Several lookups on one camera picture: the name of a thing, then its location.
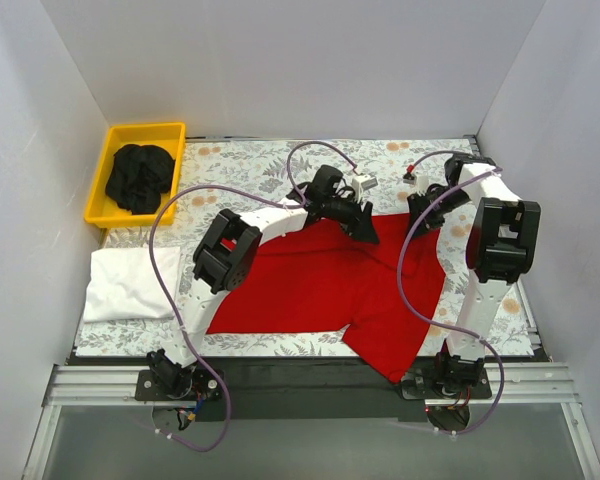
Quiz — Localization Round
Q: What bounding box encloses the red t shirt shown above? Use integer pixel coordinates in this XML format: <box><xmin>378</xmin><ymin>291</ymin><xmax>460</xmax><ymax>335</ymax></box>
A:
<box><xmin>209</xmin><ymin>214</ymin><xmax>445</xmax><ymax>383</ymax></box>

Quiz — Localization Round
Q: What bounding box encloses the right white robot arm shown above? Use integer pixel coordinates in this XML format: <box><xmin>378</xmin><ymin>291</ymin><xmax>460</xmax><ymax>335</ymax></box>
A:
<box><xmin>405</xmin><ymin>150</ymin><xmax>541</xmax><ymax>398</ymax></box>

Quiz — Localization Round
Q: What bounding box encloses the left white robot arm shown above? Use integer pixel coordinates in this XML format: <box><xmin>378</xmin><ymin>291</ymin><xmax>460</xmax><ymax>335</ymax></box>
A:
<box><xmin>147</xmin><ymin>165</ymin><xmax>379</xmax><ymax>400</ymax></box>

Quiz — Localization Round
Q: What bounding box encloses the black crumpled t shirt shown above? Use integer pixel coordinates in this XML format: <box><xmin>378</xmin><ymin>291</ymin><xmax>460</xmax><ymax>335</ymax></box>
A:
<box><xmin>105</xmin><ymin>144</ymin><xmax>175</xmax><ymax>215</ymax></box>

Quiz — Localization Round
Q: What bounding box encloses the white folded t shirt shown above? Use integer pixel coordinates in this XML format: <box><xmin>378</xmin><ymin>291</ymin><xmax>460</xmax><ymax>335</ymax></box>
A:
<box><xmin>82</xmin><ymin>247</ymin><xmax>181</xmax><ymax>323</ymax></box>

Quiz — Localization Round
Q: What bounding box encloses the yellow plastic bin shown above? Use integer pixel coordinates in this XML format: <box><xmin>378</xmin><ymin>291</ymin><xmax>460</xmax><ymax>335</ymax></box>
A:
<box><xmin>84</xmin><ymin>122</ymin><xmax>186</xmax><ymax>229</ymax></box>

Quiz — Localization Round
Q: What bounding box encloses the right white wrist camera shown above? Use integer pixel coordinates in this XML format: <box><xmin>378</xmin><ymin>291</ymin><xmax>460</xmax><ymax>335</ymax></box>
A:
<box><xmin>402</xmin><ymin>165</ymin><xmax>431</xmax><ymax>195</ymax></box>

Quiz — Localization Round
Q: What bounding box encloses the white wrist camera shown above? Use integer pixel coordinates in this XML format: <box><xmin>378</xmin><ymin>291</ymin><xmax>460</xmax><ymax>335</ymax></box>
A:
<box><xmin>351</xmin><ymin>174</ymin><xmax>378</xmax><ymax>195</ymax></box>
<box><xmin>402</xmin><ymin>165</ymin><xmax>431</xmax><ymax>195</ymax></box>

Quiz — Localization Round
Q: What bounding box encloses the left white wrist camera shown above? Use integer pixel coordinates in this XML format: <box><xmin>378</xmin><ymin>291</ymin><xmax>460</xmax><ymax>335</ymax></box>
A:
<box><xmin>351</xmin><ymin>174</ymin><xmax>378</xmax><ymax>195</ymax></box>

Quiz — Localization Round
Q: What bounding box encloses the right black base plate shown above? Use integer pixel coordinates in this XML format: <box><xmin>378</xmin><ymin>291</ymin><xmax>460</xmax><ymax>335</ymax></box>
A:
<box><xmin>396</xmin><ymin>367</ymin><xmax>493</xmax><ymax>400</ymax></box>

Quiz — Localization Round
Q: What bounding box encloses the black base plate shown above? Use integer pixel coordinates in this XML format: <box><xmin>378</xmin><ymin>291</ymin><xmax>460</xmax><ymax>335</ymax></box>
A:
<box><xmin>134</xmin><ymin>369</ymin><xmax>223</xmax><ymax>401</ymax></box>
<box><xmin>396</xmin><ymin>367</ymin><xmax>493</xmax><ymax>400</ymax></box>

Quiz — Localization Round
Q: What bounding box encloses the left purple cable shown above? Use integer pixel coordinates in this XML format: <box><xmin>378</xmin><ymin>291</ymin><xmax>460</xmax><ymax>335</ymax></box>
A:
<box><xmin>148</xmin><ymin>142</ymin><xmax>361</xmax><ymax>453</ymax></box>

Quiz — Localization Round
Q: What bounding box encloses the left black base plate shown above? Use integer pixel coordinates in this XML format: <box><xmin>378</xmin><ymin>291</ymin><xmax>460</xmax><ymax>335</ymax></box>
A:
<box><xmin>134</xmin><ymin>369</ymin><xmax>223</xmax><ymax>401</ymax></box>

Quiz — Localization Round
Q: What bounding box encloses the aluminium frame rail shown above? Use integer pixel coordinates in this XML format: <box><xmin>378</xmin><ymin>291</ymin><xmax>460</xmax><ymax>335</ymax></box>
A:
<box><xmin>43</xmin><ymin>357</ymin><xmax>580</xmax><ymax>406</ymax></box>

